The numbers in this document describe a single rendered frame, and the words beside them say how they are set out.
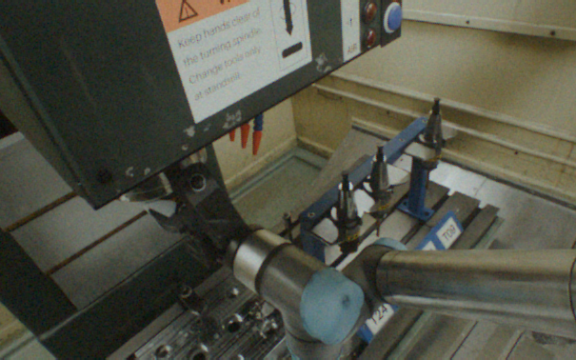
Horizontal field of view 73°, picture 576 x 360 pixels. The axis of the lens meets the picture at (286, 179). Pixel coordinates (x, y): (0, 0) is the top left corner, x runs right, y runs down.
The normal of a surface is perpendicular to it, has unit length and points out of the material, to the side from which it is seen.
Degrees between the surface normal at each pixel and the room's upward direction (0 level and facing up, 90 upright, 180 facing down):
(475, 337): 8
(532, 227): 24
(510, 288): 60
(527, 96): 90
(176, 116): 90
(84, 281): 90
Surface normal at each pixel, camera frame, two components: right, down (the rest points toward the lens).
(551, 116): -0.71, 0.51
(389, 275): -0.89, -0.25
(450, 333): -0.04, -0.83
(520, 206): -0.41, -0.50
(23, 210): 0.69, 0.36
